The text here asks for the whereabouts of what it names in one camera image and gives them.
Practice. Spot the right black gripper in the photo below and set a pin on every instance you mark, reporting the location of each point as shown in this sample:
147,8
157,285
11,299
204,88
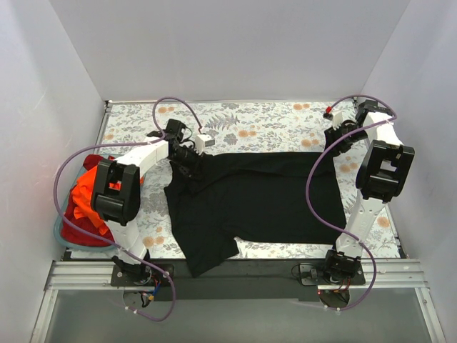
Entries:
333,139

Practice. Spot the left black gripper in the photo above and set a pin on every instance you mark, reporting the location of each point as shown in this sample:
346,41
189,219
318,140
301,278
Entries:
186,168

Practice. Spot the black t shirt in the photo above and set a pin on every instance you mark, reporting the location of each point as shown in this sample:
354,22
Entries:
257,197

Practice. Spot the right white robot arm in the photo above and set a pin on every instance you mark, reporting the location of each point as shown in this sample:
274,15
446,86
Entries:
381,177

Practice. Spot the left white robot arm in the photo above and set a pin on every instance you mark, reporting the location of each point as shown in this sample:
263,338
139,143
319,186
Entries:
153,151

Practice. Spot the floral table mat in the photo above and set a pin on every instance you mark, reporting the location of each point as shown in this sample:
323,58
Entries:
238,127

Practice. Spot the orange t shirt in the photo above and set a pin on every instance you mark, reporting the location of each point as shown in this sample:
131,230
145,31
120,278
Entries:
79,210

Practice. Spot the teal plastic basket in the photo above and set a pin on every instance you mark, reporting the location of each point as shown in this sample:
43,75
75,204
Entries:
59,228

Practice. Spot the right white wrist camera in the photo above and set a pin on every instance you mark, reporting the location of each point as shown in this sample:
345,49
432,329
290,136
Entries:
333,115

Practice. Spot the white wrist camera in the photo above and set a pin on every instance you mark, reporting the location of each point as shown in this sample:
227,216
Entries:
203,141
333,115

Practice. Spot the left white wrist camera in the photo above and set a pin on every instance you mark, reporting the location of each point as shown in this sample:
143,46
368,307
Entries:
203,141

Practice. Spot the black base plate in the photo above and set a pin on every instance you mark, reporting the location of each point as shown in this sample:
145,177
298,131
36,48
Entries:
236,279

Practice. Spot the aluminium rail frame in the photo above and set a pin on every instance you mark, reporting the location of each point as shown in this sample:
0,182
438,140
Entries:
394,305

